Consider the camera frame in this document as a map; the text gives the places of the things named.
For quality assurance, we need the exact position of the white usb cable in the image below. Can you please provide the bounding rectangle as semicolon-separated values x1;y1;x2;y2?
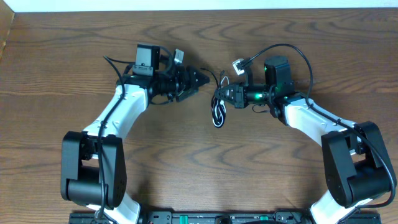
212;75;230;128

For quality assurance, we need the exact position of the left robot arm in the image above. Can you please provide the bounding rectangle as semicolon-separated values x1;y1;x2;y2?
60;44;210;223

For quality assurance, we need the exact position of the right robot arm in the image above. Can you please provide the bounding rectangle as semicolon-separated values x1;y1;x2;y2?
215;56;397;223

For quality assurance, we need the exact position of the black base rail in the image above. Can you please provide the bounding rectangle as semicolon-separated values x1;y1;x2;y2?
68;210;382;224

